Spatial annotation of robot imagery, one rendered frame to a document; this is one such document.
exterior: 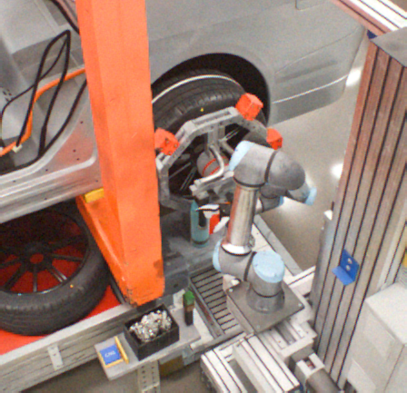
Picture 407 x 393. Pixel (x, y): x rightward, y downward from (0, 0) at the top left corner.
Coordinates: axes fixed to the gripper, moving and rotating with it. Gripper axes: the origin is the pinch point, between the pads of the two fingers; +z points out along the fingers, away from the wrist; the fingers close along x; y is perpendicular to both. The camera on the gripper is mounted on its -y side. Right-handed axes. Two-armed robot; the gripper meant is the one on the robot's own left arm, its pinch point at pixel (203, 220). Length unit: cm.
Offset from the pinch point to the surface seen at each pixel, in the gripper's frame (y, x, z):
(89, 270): 45, 43, 38
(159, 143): -16.2, 35.0, 1.6
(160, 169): -2.5, 36.4, 1.7
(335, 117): 71, 130, -167
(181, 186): 22, 52, -14
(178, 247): 68, 61, -14
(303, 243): 89, 50, -87
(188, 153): 3, 48, -17
